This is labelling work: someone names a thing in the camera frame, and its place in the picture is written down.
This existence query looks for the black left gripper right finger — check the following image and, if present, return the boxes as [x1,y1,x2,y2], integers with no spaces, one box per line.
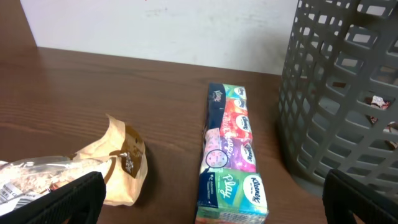
[322,169,397,224]

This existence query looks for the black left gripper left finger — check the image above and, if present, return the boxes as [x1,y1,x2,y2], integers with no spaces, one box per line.
[1,172,106,224]

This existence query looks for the cookie bag with clear window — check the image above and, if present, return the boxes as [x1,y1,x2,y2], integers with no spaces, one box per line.
[363,95,398,150]

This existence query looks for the crumpled beige cookie bag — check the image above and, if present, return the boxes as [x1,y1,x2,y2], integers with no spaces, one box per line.
[1,116,148,215]

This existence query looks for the grey plastic basket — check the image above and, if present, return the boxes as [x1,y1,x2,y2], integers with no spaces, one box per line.
[277,0,397,200]

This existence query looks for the Kleenex tissue multipack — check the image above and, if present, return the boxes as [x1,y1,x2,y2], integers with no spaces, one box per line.
[195,83,269,223]

